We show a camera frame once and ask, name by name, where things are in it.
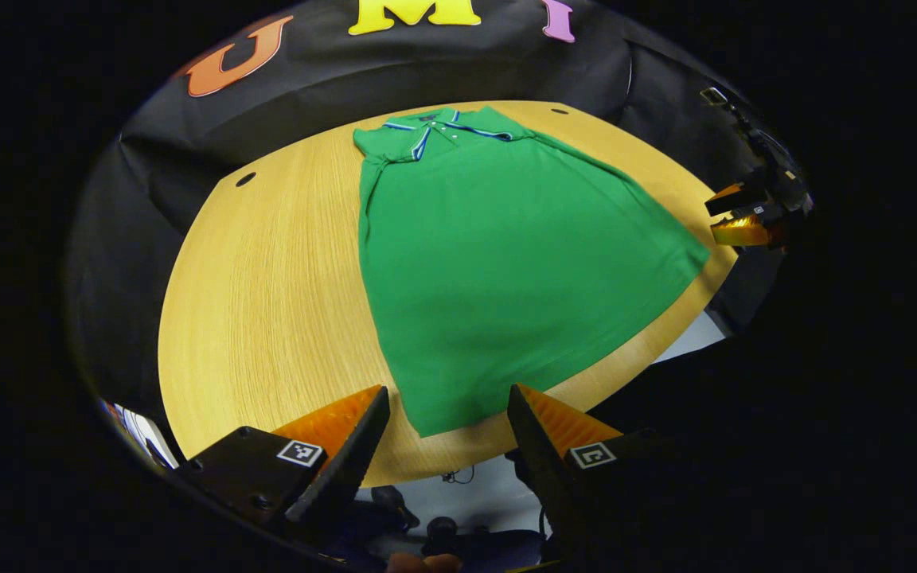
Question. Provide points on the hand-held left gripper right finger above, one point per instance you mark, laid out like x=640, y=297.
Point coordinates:
x=534, y=454

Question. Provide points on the white desk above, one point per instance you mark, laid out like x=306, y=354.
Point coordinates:
x=144, y=434

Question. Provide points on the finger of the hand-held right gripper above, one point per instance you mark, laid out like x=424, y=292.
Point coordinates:
x=733, y=200
x=741, y=231

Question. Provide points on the green T-shirt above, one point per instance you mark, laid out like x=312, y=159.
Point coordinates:
x=506, y=278

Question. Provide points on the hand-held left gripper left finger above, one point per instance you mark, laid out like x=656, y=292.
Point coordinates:
x=355, y=454

